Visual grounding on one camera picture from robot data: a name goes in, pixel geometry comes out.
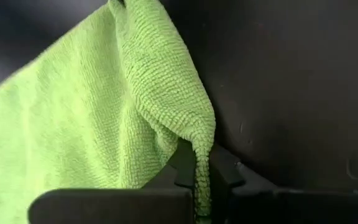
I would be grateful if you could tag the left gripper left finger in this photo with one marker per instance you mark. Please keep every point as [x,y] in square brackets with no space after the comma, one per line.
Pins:
[120,205]

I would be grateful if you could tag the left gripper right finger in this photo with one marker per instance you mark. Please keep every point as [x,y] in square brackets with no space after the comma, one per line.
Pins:
[259,205]

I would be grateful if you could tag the green microfiber towel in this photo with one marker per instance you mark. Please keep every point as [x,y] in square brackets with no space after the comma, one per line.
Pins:
[73,109]

